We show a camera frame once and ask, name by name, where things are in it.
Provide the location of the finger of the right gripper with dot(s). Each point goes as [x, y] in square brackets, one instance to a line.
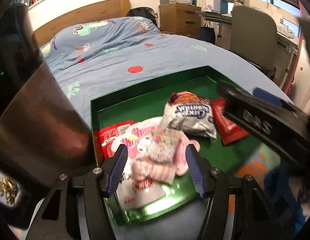
[264, 95]

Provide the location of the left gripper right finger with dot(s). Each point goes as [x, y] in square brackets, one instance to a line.
[252, 216]

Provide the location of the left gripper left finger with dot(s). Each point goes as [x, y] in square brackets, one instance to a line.
[58, 216]

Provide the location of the small red snack packet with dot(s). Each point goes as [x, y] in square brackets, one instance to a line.
[229, 131]

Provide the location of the white blue cookie bag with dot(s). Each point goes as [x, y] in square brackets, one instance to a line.
[189, 113]

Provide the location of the long red white snack packet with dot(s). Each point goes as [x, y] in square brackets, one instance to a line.
[131, 194]

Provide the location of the pink white cartoon packet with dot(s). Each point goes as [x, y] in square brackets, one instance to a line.
[153, 152]

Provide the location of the right gloved hand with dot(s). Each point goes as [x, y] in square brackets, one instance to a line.
[288, 199]

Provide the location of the cluttered desk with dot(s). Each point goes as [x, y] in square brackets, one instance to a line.
[286, 41]

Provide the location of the grey office chair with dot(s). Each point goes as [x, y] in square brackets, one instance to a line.
[254, 38]

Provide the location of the brown foil snack bag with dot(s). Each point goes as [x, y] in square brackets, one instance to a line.
[8, 189]

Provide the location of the black grey cylindrical appliance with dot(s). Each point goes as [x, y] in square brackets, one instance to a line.
[41, 133]

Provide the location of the wooden drawer cabinet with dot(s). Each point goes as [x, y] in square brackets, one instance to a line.
[180, 19]

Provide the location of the green shallow tray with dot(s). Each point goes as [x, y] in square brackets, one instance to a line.
[132, 115]

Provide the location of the black bag by bed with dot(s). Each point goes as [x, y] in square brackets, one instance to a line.
[144, 12]

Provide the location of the blue patterned bedspread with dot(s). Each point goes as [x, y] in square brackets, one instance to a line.
[126, 69]

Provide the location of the wooden headboard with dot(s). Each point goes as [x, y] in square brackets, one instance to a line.
[98, 11]

